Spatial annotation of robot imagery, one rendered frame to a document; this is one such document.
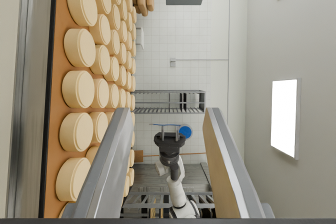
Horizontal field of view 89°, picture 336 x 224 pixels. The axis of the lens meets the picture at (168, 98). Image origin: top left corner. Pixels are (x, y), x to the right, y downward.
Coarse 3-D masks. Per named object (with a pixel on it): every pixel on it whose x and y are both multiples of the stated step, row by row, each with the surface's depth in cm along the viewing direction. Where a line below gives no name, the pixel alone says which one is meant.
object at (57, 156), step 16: (64, 0) 21; (64, 16) 21; (64, 32) 21; (64, 64) 21; (64, 112) 21; (48, 144) 18; (96, 144) 31; (48, 160) 18; (64, 160) 21; (48, 176) 18; (48, 192) 18; (48, 208) 18
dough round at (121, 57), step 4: (120, 44) 40; (120, 48) 40; (124, 48) 43; (120, 52) 40; (124, 52) 43; (116, 56) 40; (120, 56) 40; (124, 56) 43; (120, 60) 41; (124, 60) 43
